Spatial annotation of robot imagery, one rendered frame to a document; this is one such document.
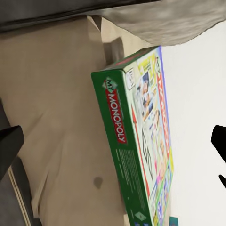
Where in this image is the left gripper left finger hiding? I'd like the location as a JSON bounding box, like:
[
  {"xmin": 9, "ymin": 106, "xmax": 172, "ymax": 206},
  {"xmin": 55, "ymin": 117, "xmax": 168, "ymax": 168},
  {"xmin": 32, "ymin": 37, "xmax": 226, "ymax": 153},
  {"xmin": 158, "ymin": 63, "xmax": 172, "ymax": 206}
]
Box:
[{"xmin": 0, "ymin": 125, "xmax": 24, "ymax": 181}]

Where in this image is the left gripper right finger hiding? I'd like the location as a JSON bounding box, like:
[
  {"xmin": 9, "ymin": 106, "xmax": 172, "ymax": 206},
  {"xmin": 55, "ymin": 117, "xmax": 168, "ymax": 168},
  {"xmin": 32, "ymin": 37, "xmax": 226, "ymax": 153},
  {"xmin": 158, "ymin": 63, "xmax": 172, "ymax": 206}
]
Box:
[{"xmin": 211, "ymin": 125, "xmax": 226, "ymax": 163}]

